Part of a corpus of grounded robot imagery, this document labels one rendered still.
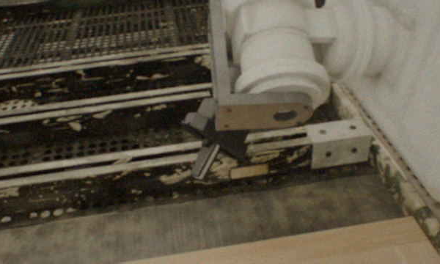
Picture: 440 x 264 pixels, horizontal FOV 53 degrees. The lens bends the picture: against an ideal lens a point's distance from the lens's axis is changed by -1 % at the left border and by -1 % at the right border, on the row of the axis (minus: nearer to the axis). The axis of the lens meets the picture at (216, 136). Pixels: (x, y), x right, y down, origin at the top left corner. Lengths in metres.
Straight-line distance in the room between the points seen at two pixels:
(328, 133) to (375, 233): 0.23
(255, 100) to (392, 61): 0.11
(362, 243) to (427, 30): 0.55
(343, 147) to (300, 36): 0.66
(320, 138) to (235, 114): 0.65
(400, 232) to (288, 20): 0.60
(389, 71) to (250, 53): 0.10
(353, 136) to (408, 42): 0.63
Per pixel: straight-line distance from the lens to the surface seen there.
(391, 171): 0.92
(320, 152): 0.94
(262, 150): 0.89
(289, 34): 0.30
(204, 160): 0.70
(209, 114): 0.70
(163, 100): 1.07
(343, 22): 0.32
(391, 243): 0.82
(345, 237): 0.81
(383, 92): 0.35
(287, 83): 0.28
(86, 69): 1.30
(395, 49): 0.34
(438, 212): 0.85
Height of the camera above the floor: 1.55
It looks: 23 degrees down
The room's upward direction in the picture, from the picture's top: 69 degrees counter-clockwise
